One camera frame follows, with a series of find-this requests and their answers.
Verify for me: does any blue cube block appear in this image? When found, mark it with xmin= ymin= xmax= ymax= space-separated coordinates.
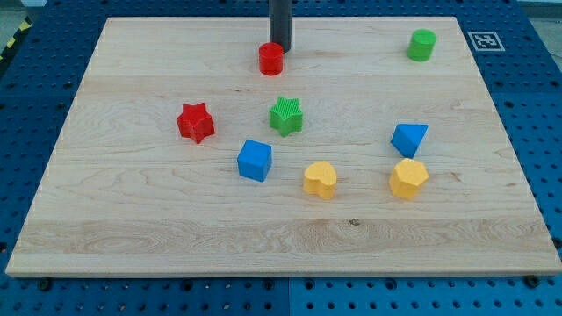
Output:
xmin=237 ymin=140 xmax=272 ymax=182

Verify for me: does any green star block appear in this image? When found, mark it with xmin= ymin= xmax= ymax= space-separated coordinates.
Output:
xmin=269 ymin=97 xmax=303 ymax=137

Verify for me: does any yellow heart block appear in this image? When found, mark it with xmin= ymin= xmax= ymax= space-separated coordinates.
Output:
xmin=303 ymin=161 xmax=337 ymax=199

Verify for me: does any wooden board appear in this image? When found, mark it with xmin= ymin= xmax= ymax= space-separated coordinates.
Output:
xmin=6 ymin=17 xmax=561 ymax=277

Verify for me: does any red star block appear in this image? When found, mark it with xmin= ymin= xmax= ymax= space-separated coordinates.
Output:
xmin=177 ymin=103 xmax=215 ymax=144

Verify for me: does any red cylinder block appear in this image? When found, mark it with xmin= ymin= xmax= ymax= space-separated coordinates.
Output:
xmin=258 ymin=42 xmax=284 ymax=75

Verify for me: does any yellow pentagon block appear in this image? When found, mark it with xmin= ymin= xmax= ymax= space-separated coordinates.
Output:
xmin=388 ymin=158 xmax=429 ymax=200

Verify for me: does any blue triangle block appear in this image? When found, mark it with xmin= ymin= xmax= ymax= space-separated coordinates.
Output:
xmin=391 ymin=124 xmax=429 ymax=159

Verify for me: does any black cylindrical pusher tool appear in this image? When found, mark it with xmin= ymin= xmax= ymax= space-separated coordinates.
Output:
xmin=268 ymin=0 xmax=292 ymax=53

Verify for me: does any green cylinder block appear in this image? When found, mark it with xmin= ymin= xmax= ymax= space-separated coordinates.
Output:
xmin=407 ymin=29 xmax=437 ymax=62

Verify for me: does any white fiducial marker tag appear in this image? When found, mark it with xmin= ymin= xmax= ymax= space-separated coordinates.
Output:
xmin=467 ymin=31 xmax=505 ymax=52

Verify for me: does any yellow black hazard tape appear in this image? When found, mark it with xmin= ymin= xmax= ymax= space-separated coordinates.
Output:
xmin=1 ymin=16 xmax=33 ymax=63

